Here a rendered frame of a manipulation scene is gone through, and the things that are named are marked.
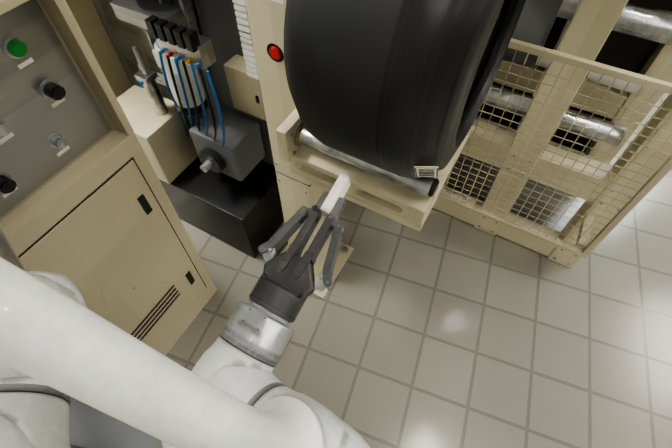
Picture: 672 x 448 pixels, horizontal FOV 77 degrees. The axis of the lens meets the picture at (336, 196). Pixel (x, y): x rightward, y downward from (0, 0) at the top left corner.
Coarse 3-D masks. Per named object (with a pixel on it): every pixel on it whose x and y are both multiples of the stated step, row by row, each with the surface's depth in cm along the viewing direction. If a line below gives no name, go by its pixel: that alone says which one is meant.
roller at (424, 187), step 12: (300, 132) 99; (312, 144) 98; (336, 156) 97; (348, 156) 95; (360, 168) 96; (372, 168) 94; (396, 180) 92; (408, 180) 91; (420, 180) 90; (432, 180) 90; (420, 192) 91; (432, 192) 90
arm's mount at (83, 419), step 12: (72, 408) 78; (84, 408) 78; (72, 420) 76; (84, 420) 76; (96, 420) 76; (108, 420) 76; (72, 432) 75; (84, 432) 75; (96, 432) 75; (108, 432) 75; (120, 432) 75; (132, 432) 75; (84, 444) 74; (96, 444) 74; (108, 444) 74; (120, 444) 74; (132, 444) 74; (144, 444) 74; (156, 444) 74
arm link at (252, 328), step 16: (240, 304) 58; (256, 304) 58; (240, 320) 56; (256, 320) 56; (272, 320) 56; (224, 336) 56; (240, 336) 55; (256, 336) 55; (272, 336) 56; (288, 336) 58; (256, 352) 55; (272, 352) 56
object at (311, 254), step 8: (328, 216) 64; (328, 224) 64; (320, 232) 63; (328, 232) 64; (320, 240) 63; (312, 248) 62; (320, 248) 64; (304, 256) 62; (312, 256) 62; (304, 264) 61; (312, 264) 64; (296, 272) 60
